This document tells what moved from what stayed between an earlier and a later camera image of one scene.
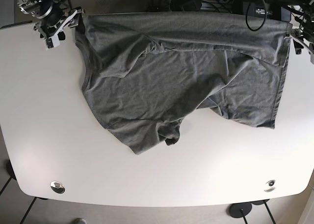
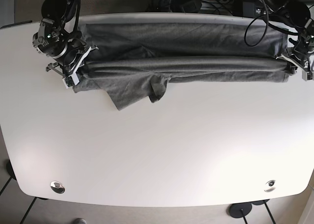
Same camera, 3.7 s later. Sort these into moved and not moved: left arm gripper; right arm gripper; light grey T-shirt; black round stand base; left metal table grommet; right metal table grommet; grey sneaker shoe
Moved: light grey T-shirt; right arm gripper; left arm gripper
Not moved: right metal table grommet; black round stand base; left metal table grommet; grey sneaker shoe
